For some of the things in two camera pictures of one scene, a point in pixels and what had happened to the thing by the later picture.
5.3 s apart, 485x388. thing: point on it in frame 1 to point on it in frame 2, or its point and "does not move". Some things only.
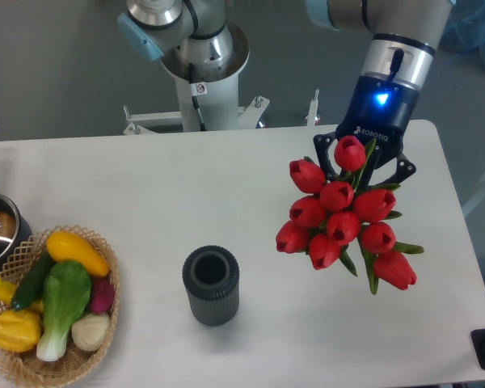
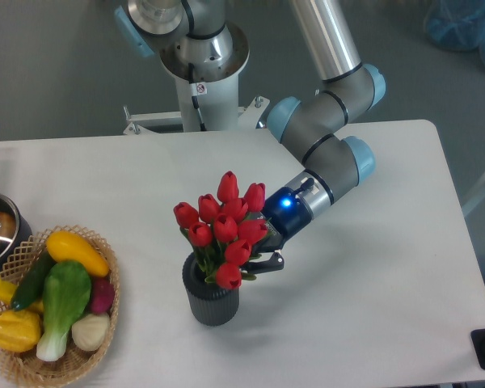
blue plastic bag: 472,25 does not move
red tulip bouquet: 345,213 to 221,231
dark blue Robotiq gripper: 378,111 to 286,216
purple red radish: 102,295 does not move
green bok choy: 66,294 does not move
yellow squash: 67,246 does not move
